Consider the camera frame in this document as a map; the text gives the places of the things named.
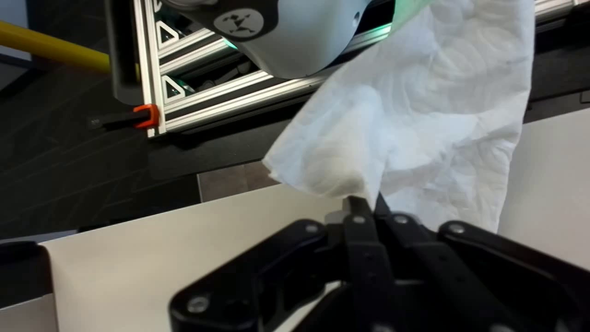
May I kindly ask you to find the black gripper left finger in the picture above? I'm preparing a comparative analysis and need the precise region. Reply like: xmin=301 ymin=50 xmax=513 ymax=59
xmin=169 ymin=193 xmax=395 ymax=332

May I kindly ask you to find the aluminium profile frame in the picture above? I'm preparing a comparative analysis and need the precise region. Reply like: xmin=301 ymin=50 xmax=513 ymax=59
xmin=132 ymin=0 xmax=590 ymax=138

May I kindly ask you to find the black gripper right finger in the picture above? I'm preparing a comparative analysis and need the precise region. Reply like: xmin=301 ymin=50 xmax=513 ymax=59
xmin=375 ymin=193 xmax=590 ymax=332

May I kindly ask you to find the orange black clamp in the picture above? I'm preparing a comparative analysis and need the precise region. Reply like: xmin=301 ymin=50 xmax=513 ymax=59
xmin=91 ymin=101 xmax=163 ymax=133

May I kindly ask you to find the yellow bar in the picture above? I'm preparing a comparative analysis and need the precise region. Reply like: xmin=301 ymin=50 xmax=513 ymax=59
xmin=0 ymin=20 xmax=115 ymax=74

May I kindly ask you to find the black post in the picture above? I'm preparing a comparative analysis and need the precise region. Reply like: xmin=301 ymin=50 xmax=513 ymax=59
xmin=102 ymin=0 xmax=148 ymax=107

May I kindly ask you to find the white paper napkin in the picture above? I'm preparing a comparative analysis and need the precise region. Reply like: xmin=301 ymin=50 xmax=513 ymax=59
xmin=263 ymin=0 xmax=539 ymax=234

